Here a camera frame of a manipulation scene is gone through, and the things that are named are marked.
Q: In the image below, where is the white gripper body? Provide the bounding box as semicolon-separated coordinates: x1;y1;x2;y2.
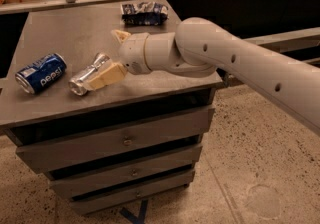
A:
119;33;150;75

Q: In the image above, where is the blue pepsi can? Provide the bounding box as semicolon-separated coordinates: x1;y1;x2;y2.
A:
15;53;67;94

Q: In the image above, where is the grey drawer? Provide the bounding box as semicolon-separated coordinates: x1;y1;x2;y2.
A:
50;143;202;198
70;169;195;215
16;106;214;173

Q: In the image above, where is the silver redbull can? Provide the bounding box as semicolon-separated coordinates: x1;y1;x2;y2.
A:
68;52;110;96

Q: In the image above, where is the bottom grey drawer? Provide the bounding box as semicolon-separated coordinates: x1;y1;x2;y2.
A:
70;169;195;215

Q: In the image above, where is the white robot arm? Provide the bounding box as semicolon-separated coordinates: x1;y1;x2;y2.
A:
85;18;320;135

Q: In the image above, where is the blue chip bag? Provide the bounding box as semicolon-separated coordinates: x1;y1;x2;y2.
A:
121;1;169;26

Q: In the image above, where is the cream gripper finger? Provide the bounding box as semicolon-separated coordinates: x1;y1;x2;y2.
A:
111;29;131;44
84;61;127;91

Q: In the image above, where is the middle grey drawer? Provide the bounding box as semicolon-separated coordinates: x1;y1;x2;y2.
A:
50;143;202;198

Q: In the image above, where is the top grey drawer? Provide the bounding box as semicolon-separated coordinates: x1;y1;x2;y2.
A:
16;106;214;173

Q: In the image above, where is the grey drawer cabinet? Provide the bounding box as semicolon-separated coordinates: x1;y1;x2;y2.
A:
0;3;221;203

